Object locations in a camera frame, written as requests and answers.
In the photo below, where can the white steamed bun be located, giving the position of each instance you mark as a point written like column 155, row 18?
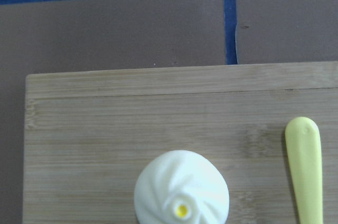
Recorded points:
column 181, row 187

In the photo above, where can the wooden cutting board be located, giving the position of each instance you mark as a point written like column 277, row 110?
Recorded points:
column 88, row 135

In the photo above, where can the yellow plastic knife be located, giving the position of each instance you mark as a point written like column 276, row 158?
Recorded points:
column 303, row 143

